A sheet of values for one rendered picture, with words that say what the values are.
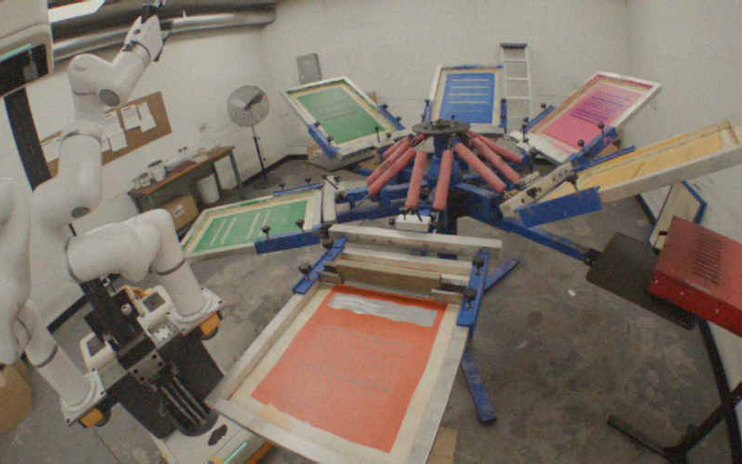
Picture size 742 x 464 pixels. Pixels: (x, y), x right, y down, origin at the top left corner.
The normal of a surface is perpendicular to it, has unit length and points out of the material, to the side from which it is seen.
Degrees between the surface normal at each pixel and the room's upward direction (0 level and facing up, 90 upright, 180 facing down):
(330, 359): 0
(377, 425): 0
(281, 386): 0
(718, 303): 90
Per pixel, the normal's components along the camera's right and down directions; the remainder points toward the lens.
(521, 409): -0.14, -0.86
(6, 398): 0.78, 0.21
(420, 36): -0.40, 0.51
